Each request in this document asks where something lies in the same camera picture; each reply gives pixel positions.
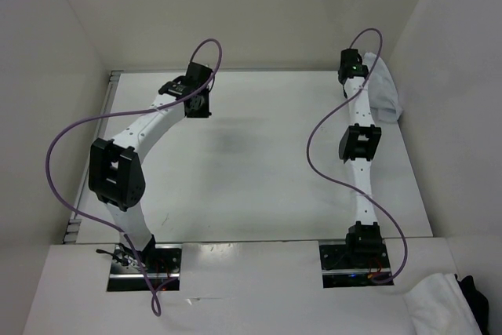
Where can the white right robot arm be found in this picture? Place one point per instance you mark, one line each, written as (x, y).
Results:
(357, 149)

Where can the black cloth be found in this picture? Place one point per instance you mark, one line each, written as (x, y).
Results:
(477, 301)

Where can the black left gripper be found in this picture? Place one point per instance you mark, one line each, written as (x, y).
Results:
(203, 112)

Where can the white skirt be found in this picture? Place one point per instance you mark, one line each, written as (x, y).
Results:
(383, 95)

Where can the white cloth pile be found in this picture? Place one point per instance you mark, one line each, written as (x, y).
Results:
(436, 305)

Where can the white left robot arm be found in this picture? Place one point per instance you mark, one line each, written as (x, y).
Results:
(115, 172)

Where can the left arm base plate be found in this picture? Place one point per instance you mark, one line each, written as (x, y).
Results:
(163, 271)

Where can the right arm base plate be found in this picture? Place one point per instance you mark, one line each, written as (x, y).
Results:
(340, 271)

